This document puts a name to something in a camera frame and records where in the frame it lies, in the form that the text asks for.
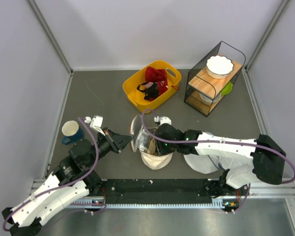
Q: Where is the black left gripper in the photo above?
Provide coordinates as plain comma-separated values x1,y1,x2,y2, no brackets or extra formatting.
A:
86,127,135,167

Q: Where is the cream bag with brown zipper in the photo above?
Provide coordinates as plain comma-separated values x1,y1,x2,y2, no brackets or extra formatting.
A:
130,115,173,170

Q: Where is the red bra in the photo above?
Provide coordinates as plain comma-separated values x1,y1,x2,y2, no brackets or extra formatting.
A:
145,66,168,97

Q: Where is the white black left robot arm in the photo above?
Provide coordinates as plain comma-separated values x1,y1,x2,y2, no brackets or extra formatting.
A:
1,128,133,236

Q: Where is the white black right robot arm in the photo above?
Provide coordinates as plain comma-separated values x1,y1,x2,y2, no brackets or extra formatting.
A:
155,124,286,195

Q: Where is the beige bra in bag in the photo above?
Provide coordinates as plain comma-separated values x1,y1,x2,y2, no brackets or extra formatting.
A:
147,138,159,156

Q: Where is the black and pink bra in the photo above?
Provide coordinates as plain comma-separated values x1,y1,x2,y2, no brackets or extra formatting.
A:
137,82,162,101

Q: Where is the white mesh laundry bag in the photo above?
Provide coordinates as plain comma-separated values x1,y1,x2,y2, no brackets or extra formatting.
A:
183,149,239,174

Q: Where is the blue mug white inside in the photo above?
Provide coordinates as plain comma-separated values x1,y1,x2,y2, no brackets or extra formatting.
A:
61,120,84,145

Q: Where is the white lower bowl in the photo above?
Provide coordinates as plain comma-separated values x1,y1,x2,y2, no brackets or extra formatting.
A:
199,93,222,105

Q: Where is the yellow plastic basket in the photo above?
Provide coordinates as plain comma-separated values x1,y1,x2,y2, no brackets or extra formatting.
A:
122,60,182,112

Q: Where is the green plate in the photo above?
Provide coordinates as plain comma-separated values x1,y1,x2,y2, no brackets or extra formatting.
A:
221,82,233,96

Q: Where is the white scalloped bowl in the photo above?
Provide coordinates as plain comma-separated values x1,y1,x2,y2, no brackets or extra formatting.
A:
206,55,235,79

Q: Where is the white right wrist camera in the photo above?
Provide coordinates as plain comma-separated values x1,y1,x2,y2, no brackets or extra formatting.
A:
154,116,172,126

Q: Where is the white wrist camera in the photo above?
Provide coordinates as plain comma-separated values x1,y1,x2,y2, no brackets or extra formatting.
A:
84,116,103,132
154,116,172,126

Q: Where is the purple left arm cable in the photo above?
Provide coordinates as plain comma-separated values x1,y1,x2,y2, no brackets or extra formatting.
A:
2,117,100,231

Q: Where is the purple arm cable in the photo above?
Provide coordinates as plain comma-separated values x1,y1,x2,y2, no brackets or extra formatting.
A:
2,117,100,231
140,109,295,185

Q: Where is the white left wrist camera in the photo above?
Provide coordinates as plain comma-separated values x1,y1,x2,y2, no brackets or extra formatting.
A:
84,116,103,132

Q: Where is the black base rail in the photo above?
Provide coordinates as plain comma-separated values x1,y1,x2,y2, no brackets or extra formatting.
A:
101,179,226,205

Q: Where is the black wire wooden shelf rack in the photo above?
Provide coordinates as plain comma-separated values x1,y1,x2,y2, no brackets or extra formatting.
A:
184,41,246,117

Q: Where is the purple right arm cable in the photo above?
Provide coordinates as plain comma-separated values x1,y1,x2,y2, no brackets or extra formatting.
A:
140,109,295,185

